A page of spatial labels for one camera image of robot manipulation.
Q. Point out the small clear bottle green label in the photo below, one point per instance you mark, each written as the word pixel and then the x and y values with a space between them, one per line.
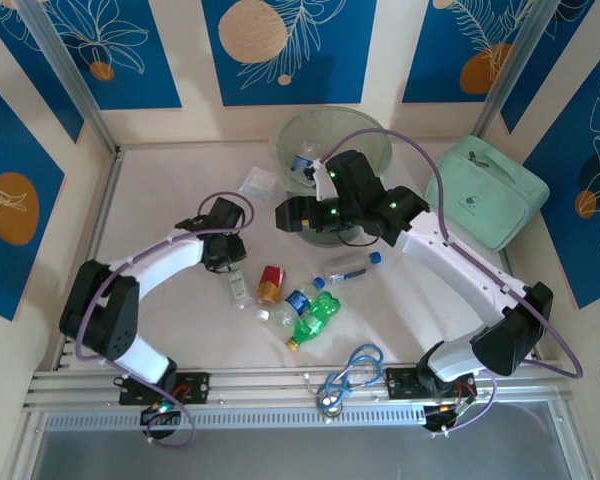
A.
pixel 237 287

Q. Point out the red and yellow drink bottle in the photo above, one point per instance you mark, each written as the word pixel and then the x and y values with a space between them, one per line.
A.
pixel 270 286

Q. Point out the tall clear blue-capped bottle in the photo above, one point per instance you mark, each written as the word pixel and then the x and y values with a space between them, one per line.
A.
pixel 352 265

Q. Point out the blue-label water bottle blue cap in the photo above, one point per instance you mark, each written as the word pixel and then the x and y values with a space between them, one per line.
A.
pixel 300 162
pixel 296 301

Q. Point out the crushed clear bottle white cap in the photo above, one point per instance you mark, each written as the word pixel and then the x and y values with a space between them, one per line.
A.
pixel 263 315

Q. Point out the green plastic soda bottle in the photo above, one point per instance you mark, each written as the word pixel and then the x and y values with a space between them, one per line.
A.
pixel 312 320

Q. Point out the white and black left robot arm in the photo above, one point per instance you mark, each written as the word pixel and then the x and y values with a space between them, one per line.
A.
pixel 165 260

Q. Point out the translucent green trash bin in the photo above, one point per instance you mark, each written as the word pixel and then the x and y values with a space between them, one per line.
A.
pixel 315 239

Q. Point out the small clear plastic packet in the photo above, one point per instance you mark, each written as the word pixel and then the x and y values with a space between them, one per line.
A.
pixel 257 184

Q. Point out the mint green zip pouch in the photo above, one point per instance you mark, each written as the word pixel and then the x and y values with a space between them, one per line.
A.
pixel 485 195

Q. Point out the blue stethoscope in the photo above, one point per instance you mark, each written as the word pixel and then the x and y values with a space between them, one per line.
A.
pixel 345 372

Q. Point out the grey metal panel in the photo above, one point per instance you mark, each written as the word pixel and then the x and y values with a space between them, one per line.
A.
pixel 305 457

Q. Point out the aluminium side rail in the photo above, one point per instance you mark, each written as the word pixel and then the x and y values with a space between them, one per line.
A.
pixel 105 200

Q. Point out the aluminium rail frame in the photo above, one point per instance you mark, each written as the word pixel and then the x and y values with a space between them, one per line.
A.
pixel 280 387

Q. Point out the aluminium corner post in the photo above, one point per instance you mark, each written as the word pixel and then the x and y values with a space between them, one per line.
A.
pixel 70 70
pixel 515 65

